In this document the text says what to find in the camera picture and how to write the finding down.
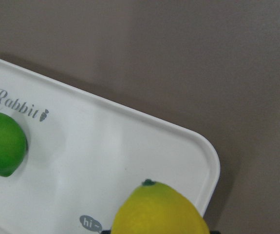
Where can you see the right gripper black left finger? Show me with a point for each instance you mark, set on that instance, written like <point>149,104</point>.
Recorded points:
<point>106,232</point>

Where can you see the white rabbit tray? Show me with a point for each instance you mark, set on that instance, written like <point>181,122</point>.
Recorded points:
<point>86,154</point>

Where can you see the yellow lemon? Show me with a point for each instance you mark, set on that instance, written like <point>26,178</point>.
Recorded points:
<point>156,208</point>

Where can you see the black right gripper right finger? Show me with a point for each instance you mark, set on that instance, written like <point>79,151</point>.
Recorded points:
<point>214,232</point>

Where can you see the green lime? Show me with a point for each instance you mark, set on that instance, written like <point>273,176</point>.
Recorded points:
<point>13,145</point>

